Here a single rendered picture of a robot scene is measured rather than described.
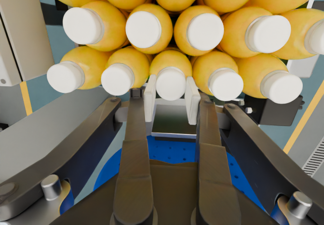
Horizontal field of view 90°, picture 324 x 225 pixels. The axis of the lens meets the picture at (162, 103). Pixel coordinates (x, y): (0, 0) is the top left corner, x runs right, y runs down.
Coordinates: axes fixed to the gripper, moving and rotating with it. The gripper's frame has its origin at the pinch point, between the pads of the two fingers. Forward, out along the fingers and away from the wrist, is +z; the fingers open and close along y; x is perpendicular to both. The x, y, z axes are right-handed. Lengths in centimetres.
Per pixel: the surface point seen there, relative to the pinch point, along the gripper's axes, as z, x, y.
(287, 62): 15.3, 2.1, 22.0
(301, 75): 27.1, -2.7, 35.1
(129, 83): 3.0, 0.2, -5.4
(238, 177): 4.9, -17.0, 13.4
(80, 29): 3.0, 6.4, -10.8
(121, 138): 113, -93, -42
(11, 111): 114, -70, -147
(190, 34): 2.9, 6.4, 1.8
